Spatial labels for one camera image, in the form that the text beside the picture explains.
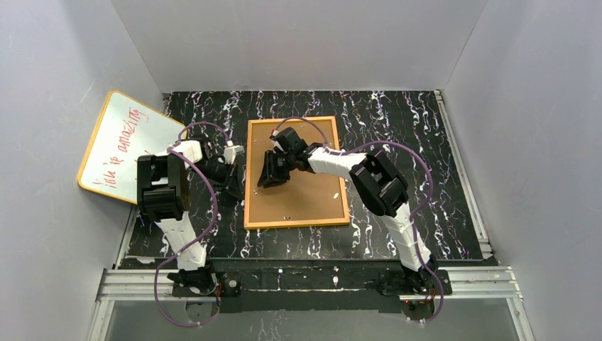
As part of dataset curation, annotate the brown cardboard backing board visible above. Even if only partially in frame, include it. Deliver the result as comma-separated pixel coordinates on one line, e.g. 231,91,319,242
249,120,346,224

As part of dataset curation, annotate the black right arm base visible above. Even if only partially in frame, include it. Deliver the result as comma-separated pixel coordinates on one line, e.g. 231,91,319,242
376,270,453,303

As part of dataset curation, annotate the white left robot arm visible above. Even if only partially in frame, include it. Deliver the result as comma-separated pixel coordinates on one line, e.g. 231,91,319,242
136,139,244,271

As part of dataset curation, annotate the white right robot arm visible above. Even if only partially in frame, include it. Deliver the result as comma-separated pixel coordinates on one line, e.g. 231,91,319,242
258,127,437,273

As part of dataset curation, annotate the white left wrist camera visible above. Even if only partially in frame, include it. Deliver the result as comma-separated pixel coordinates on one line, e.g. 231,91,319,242
223,145,244,164

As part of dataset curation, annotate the whiteboard with red writing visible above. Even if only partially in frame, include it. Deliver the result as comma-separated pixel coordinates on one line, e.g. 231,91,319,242
77,91,185,204

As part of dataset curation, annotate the yellow wooden picture frame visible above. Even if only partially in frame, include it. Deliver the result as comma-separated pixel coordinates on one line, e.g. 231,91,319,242
243,115,351,231

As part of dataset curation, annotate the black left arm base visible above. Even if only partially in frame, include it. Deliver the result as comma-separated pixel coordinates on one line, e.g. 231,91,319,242
167,268,241,297

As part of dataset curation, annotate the aluminium rail base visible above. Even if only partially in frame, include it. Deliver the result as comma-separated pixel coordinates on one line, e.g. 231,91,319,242
87,266,535,340

